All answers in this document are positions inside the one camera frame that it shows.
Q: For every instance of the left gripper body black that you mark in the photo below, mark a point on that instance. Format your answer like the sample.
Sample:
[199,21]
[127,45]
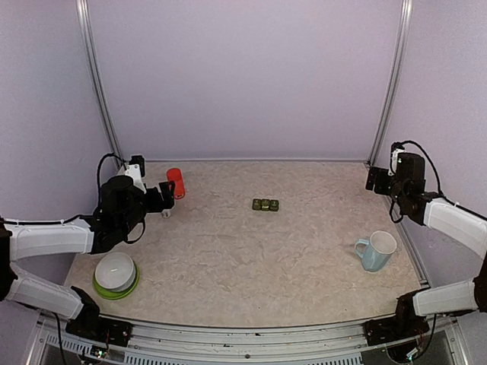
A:
[155,205]

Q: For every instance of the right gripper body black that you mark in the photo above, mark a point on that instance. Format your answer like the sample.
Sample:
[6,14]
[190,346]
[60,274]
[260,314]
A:
[380,186]

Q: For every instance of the orange pill bottle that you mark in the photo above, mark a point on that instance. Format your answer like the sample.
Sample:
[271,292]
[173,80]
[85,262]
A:
[175,175]

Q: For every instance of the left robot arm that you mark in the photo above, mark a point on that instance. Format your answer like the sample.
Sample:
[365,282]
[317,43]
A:
[123,206]

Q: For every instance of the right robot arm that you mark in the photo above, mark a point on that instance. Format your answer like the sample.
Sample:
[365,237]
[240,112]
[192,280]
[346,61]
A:
[404,183]

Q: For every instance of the light blue mug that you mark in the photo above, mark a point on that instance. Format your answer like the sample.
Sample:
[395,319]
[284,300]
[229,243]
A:
[375,252]

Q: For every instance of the white bowl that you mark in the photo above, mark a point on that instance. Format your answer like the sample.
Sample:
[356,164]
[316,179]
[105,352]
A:
[116,272]

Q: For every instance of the green plate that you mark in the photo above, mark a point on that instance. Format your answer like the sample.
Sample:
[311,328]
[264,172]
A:
[116,295]

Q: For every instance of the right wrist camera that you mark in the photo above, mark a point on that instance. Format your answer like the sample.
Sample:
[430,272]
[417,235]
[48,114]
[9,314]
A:
[395,149]

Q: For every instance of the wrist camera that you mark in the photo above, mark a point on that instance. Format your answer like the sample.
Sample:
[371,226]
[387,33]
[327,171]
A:
[135,169]
[395,149]

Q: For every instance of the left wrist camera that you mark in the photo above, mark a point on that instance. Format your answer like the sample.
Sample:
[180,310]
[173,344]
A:
[135,169]

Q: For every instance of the right aluminium corner post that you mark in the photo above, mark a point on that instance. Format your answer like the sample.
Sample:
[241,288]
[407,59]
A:
[393,82]

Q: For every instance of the aluminium corner post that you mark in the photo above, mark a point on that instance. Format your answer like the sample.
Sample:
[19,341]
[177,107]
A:
[84,20]
[393,82]

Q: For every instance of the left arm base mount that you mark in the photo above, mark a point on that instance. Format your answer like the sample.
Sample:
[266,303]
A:
[94,327]

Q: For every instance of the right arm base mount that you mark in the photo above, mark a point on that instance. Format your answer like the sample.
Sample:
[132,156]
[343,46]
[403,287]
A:
[394,328]

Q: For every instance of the aluminium front rail frame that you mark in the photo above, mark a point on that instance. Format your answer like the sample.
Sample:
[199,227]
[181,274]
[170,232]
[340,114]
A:
[161,343]

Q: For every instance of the left aluminium corner post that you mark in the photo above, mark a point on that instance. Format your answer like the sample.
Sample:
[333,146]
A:
[84,20]

